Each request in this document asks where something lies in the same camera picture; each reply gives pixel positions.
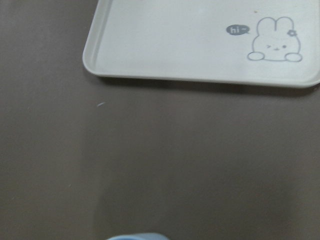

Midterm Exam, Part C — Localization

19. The cream rabbit tray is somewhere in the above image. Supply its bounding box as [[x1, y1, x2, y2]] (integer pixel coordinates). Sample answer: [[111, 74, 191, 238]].
[[82, 0, 320, 88]]

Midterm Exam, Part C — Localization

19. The light blue cup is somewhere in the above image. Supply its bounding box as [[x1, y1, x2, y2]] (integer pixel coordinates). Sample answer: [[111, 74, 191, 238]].
[[107, 232, 169, 240]]

